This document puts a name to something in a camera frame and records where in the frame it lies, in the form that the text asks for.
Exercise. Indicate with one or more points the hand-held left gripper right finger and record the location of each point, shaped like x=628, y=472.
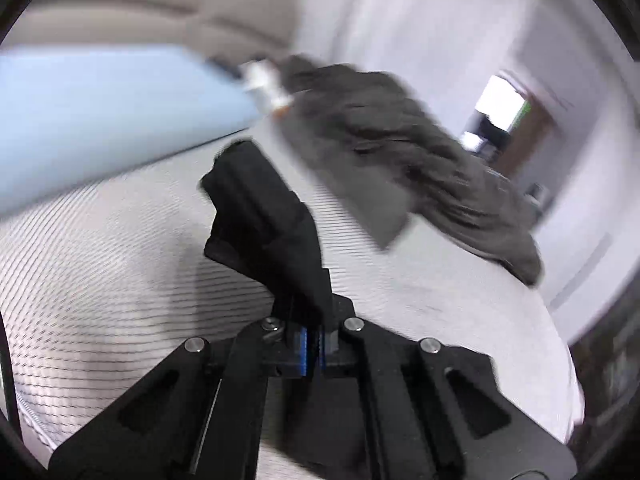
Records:
x=330, y=350

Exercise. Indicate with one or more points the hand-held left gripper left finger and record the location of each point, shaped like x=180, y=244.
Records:
x=300, y=355

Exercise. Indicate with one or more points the black pants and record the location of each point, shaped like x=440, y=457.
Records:
x=260, y=210

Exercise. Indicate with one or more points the white mesh mattress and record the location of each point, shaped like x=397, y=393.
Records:
x=125, y=240

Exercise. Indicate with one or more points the dark grey duvet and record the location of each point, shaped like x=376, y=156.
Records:
x=400, y=150

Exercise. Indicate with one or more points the white plush toy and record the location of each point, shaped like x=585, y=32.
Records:
x=260, y=77

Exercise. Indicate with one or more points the brown curtain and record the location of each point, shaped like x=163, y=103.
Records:
x=530, y=140

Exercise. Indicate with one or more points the window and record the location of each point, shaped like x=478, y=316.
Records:
x=500, y=100

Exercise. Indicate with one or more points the light blue bolster pillow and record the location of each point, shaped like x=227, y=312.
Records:
x=100, y=110

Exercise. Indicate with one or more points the white curtain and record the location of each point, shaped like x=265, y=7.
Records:
x=390, y=20

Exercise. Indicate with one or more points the beige padded headboard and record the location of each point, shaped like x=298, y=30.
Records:
x=150, y=0

